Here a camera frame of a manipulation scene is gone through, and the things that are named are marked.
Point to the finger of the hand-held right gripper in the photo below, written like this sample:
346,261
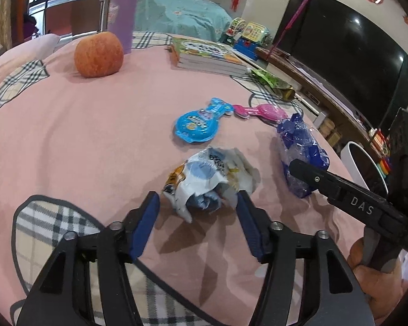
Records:
309,176

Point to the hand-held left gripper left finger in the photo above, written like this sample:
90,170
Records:
146,225

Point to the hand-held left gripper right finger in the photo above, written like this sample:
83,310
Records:
249,225

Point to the blue wrapper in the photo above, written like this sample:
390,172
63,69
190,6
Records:
299,142

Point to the black bin with white rim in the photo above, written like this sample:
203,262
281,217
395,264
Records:
352,158

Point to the white wrapper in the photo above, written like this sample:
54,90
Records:
207,176

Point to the person's right hand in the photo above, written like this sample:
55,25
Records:
377,288

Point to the red toy telephone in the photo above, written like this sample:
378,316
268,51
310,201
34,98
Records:
380,141

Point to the pink plastic spoon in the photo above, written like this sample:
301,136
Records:
258,112

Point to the green snack wrapper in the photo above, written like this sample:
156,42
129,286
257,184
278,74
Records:
272,81

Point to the blue guitar-shaped packet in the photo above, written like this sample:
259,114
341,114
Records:
197,125

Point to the pink tablecloth with plaid patches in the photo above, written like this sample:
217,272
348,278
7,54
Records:
88,125

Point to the black flat television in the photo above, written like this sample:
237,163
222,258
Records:
343,51

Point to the toy cash register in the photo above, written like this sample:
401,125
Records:
255,37

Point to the stack of children's books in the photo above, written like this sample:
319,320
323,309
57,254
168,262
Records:
207,54

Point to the pink thin rod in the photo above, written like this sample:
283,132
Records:
294,17

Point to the small white plastic toy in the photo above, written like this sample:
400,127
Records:
234,29

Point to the red apple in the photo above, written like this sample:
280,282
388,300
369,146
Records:
98,54

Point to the teal cloth cover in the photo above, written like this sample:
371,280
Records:
183,13

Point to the purple bottle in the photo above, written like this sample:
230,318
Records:
122,10

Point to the beige patterned curtain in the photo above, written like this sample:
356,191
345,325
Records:
3,10

